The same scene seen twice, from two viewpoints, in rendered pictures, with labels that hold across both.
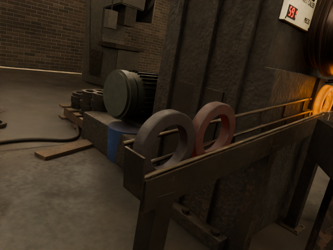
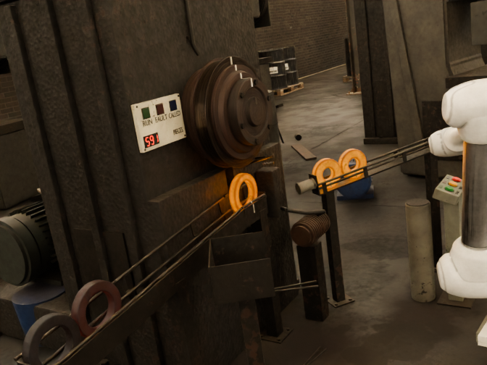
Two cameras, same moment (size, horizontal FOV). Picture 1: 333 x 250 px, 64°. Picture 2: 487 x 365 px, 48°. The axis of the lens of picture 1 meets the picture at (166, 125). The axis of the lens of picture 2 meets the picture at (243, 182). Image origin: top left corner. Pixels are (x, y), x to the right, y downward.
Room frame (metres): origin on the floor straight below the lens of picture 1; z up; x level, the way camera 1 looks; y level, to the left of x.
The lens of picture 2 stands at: (-0.90, -0.36, 1.42)
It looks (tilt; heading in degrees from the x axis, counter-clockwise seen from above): 15 degrees down; 350
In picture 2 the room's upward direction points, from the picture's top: 8 degrees counter-clockwise
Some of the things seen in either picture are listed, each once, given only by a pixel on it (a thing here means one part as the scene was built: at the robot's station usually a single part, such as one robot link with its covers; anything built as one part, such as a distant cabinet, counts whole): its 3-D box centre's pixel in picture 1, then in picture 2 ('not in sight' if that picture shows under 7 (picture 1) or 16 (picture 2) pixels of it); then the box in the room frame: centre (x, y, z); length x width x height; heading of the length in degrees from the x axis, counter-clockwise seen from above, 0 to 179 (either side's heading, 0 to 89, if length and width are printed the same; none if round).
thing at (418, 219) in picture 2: not in sight; (420, 250); (1.44, -1.64, 0.26); 0.12 x 0.12 x 0.52
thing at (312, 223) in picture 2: not in sight; (314, 265); (1.53, -1.11, 0.27); 0.22 x 0.13 x 0.53; 135
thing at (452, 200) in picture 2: not in sight; (455, 241); (1.35, -1.78, 0.31); 0.24 x 0.16 x 0.62; 135
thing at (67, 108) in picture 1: (127, 106); not in sight; (2.92, 0.47, 0.22); 1.20 x 0.81 x 0.44; 133
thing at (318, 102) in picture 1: (323, 102); (243, 193); (1.39, -0.78, 0.75); 0.18 x 0.03 x 0.18; 134
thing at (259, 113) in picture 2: not in sight; (251, 111); (1.32, -0.85, 1.12); 0.28 x 0.06 x 0.28; 135
